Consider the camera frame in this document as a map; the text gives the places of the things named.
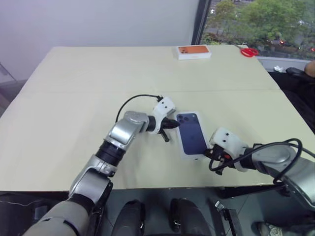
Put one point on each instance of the dark patterned shoe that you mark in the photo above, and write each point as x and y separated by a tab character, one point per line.
269	229

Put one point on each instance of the black window frame post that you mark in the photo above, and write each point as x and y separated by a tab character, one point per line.
202	22

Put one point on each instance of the black metal stand bar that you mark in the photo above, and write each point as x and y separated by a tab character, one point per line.
233	218

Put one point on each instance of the black table frame beam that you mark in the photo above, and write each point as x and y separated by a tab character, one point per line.
37	195
246	191

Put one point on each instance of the orange print phone box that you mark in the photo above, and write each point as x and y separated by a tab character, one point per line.
194	50

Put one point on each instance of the black office chair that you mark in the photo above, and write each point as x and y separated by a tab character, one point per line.
295	72

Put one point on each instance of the crumpled white paper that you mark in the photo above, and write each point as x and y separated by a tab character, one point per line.
278	68

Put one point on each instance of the person's bare forearm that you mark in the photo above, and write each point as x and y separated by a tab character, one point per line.
310	68

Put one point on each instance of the dark rounded leg shape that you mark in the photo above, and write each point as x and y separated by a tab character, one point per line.
189	218
129	218

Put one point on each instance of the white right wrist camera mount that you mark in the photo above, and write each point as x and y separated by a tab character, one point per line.
229	137

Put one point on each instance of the white phone box lid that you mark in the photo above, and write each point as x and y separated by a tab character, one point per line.
192	132

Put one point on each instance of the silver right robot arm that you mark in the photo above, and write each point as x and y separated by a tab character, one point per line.
275	159

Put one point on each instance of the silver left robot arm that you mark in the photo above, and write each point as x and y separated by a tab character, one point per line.
125	130

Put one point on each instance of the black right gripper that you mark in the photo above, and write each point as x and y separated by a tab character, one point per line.
221	155

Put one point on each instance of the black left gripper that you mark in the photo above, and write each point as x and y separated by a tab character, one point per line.
163	125

